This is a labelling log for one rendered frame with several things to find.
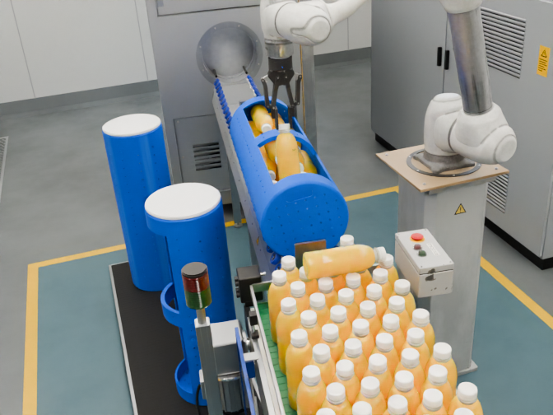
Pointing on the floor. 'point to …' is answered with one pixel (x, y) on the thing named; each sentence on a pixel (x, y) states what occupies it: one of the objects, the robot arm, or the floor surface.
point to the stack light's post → (208, 367)
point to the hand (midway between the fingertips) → (283, 118)
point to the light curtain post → (309, 94)
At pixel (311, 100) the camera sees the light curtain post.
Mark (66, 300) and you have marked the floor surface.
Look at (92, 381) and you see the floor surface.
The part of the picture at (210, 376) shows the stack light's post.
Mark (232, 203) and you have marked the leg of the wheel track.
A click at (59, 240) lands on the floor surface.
